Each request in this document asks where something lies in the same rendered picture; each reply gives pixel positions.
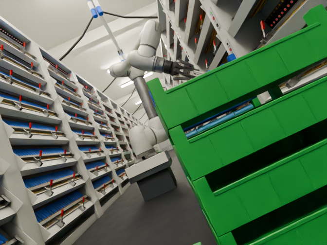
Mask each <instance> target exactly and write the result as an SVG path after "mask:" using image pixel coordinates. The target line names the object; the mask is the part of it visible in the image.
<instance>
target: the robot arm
mask: <svg viewBox="0 0 327 245"><path fill-rule="evenodd" d="M161 34H162V28H161V25H160V23H159V22H158V21H156V20H153V19H151V20H148V21H147V22H146V24H145V25H144V28H143V29H142V31H141V32H140V34H139V36H138V41H137V42H136V43H135V45H134V46H133V48H132V50H131V51H130V53H129V54H128V56H127V57H126V59H125V61H122V62H119V63H116V64H113V65H111V66H110V68H109V73H110V75H111V76H112V77H114V78H118V77H129V79H130V80H131V81H133V82H134V85H135V87H136V90H137V92H138V94H139V97H140V99H141V102H142V104H143V106H144V109H145V111H146V114H147V116H148V119H149V121H148V128H145V127H144V126H142V125H138V126H136V127H134V128H132V129H130V132H129V140H130V144H131V146H132V149H133V151H134V153H135V155H136V157H137V161H136V162H135V164H137V163H140V162H142V161H144V160H146V159H148V158H150V157H153V156H155V155H157V154H158V153H159V152H156V151H155V149H154V147H153V146H154V145H156V144H159V143H161V142H164V141H166V140H167V139H168V136H167V134H166V132H165V130H164V127H163V125H162V123H161V121H160V119H159V116H158V114H157V112H156V110H155V108H154V106H153V101H152V99H151V97H150V95H149V89H148V87H147V84H146V81H145V79H144V75H145V74H144V73H145V72H146V71H152V72H156V73H161V74H162V73H163V72H164V73H166V74H170V75H171V76H173V80H174V81H175V80H185V81H188V80H190V79H191V78H195V77H197V76H198V75H195V74H192V75H190V74H187V73H184V72H181V71H180V70H189V71H193V73H197V74H204V73H205V72H201V71H200V70H198V69H195V68H194V65H192V64H190V63H188V62H185V61H183V60H181V59H180V58H178V60H177V61H169V60H165V58H162V57H158V56H156V51H157V48H158V46H159V42H160V39H161ZM178 63H182V64H184V65H186V66H189V67H183V66H180V65H179V64H178ZM177 74H179V75H183V76H186V77H188V78H186V77H176V76H175V75H177Z"/></svg>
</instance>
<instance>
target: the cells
mask: <svg viewBox="0 0 327 245"><path fill-rule="evenodd" d="M252 108H253V105H252V104H249V105H247V106H245V107H243V108H241V109H238V110H236V111H234V112H232V113H230V114H228V115H225V116H223V117H221V118H219V119H217V120H215V121H212V122H210V123H208V124H206V125H204V126H201V127H199V128H197V129H195V130H193V131H191V132H188V133H186V134H185V135H186V137H187V138H189V137H191V136H193V135H195V134H198V133H200V132H202V131H204V130H206V129H208V128H211V127H213V126H215V125H217V124H219V123H221V122H224V121H226V120H228V119H230V118H232V117H234V116H237V115H239V114H241V113H243V112H245V111H247V110H250V109H252Z"/></svg>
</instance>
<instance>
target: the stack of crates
mask: <svg viewBox="0 0 327 245"><path fill-rule="evenodd" d="M303 19H304V21H305V22H306V24H307V25H308V27H306V28H304V29H302V30H299V31H297V32H295V33H293V34H290V35H288V36H286V37H284V38H282V39H279V40H277V41H275V42H273V43H270V44H268V45H266V46H264V47H262V48H259V49H257V50H255V51H253V52H250V53H248V54H246V55H244V56H241V57H239V58H237V59H235V60H233V61H230V62H228V63H226V64H224V65H222V66H219V67H217V68H215V69H213V70H210V71H208V72H206V73H204V74H201V75H199V76H197V77H195V78H193V79H190V80H188V81H186V82H184V83H182V84H179V85H177V86H175V87H173V88H170V89H168V90H166V91H165V90H164V88H163V86H162V84H161V82H160V80H159V78H158V77H157V78H154V79H152V80H150V81H148V82H147V83H146V84H147V87H148V89H149V91H150V93H151V95H152V97H153V100H154V103H155V109H156V111H157V114H158V116H159V118H160V120H161V122H162V125H163V127H164V129H165V131H166V133H167V135H168V138H169V140H170V142H171V144H172V146H173V149H174V151H175V153H176V155H177V157H178V159H179V162H180V164H181V166H182V168H183V170H184V173H185V175H186V177H187V179H188V181H189V183H190V186H191V188H192V190H193V192H194V194H195V196H196V199H197V201H198V203H199V205H200V207H201V210H202V212H203V214H204V216H205V218H206V221H207V223H208V225H209V227H210V229H211V231H212V234H213V236H214V238H215V240H216V242H217V244H218V245H327V120H325V119H327V75H326V76H324V77H322V78H320V79H317V80H315V81H313V82H311V83H308V84H306V85H304V86H301V87H299V88H297V89H295V90H292V91H290V92H288V93H285V94H283V93H282V91H281V89H280V87H279V86H278V85H280V84H282V83H284V82H286V81H287V80H289V79H291V78H293V77H295V76H297V75H299V74H301V73H303V72H304V71H306V70H308V69H310V68H312V67H314V66H315V65H317V64H319V63H321V62H323V61H325V60H326V59H327V11H326V10H325V8H324V7H323V5H322V4H320V5H317V6H315V7H313V8H311V9H310V10H309V11H308V12H306V13H305V14H304V15H303ZM266 91H268V93H269V94H270V96H271V98H272V100H270V101H268V102H266V103H264V104H261V105H259V106H257V107H255V108H253V109H250V110H248V111H246V112H244V113H242V114H240V115H237V116H235V117H233V118H231V119H229V120H227V121H224V122H222V123H220V124H218V125H216V126H213V127H211V128H209V129H207V130H205V131H203V132H200V133H198V134H196V135H194V136H192V137H190V138H187V137H186V135H185V133H184V131H183V129H186V128H188V127H190V126H192V125H194V124H197V123H199V122H201V121H203V120H205V119H207V118H210V117H212V116H214V115H216V114H218V113H221V112H223V111H225V110H227V109H229V108H231V107H233V106H236V105H238V104H240V103H242V102H244V101H246V100H248V99H251V98H253V97H255V96H257V95H259V94H261V93H264V92H266Z"/></svg>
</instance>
